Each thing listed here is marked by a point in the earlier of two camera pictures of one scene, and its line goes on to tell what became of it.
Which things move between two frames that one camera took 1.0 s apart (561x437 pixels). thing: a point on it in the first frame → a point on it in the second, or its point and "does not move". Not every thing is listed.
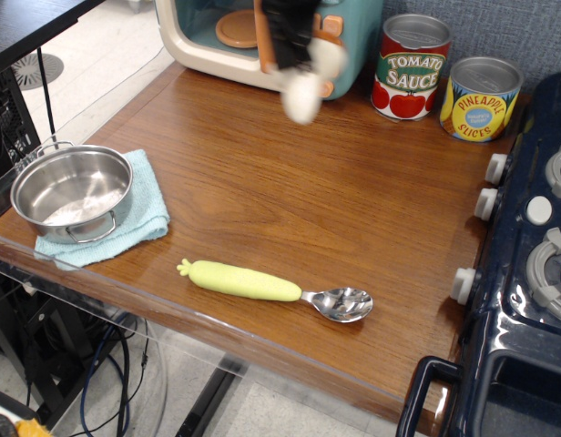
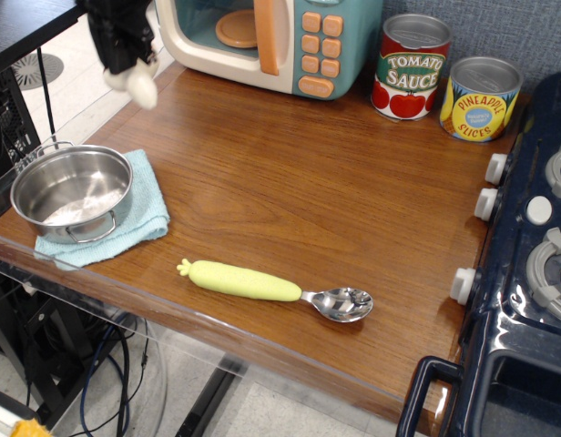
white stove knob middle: x=484 y=203 does not move
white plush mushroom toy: x=300 y=86 → x=137 y=80
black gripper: x=291 y=25 → x=123 y=30
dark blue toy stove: x=512 y=373 does not move
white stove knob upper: x=495 y=167 does not move
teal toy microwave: x=229 y=39 does not move
